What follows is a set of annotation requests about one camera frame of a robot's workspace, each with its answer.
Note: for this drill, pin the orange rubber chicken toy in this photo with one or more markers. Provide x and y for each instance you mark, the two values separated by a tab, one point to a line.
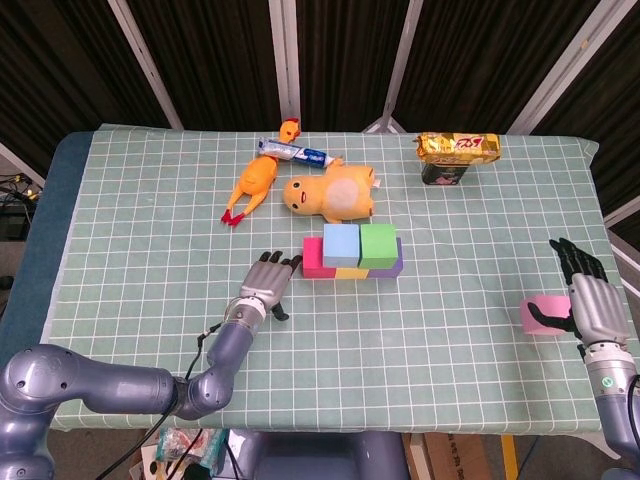
257	180

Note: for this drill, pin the green snack bag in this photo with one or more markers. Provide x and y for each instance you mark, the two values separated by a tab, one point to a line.
190	445

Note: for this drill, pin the yellow foam cube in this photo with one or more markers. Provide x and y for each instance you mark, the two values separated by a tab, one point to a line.
352	273

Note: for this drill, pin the magenta foam cube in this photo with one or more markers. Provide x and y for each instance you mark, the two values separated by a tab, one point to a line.
312	260

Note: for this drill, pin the grey-blue robot torso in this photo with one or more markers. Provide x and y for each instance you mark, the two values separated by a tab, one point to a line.
315	457

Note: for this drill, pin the green foam cube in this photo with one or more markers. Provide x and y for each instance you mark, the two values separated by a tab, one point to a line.
377	245

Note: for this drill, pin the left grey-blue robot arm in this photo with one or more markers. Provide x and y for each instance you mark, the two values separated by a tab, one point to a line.
125	385

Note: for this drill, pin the green checked tablecloth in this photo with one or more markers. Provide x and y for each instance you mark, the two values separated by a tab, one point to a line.
350	350

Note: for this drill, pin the light pink foam cube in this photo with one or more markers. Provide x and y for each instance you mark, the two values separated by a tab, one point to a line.
547	307

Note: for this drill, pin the white frame post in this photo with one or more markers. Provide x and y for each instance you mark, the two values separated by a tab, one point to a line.
285	60
400	65
622	212
627	265
565	65
20	162
145	65

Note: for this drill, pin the gold biscuit packet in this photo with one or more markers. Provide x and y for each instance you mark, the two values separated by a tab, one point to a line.
457	147

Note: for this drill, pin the blue foam cube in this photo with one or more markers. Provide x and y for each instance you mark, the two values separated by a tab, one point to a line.
341	245

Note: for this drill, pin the yellow plush duck toy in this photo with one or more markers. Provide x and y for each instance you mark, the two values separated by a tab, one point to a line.
340	195

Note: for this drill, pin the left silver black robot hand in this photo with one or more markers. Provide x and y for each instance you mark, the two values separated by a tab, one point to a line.
265	282

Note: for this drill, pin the black equipment box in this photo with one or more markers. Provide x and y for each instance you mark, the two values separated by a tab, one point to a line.
12	225

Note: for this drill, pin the silver blue toothpaste tube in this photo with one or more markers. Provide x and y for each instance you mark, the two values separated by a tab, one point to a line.
295	152

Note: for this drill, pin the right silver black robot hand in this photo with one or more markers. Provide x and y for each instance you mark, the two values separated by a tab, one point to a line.
597	310

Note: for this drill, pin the dark green tin can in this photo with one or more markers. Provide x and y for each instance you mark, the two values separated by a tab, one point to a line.
442	175

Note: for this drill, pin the purple foam cube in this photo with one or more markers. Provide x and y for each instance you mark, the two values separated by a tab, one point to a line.
387	272

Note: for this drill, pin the yellow table leg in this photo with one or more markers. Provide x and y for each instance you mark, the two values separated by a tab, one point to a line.
509	457

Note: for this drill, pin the brown cardboard box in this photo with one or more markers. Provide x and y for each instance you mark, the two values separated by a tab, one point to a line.
460	457

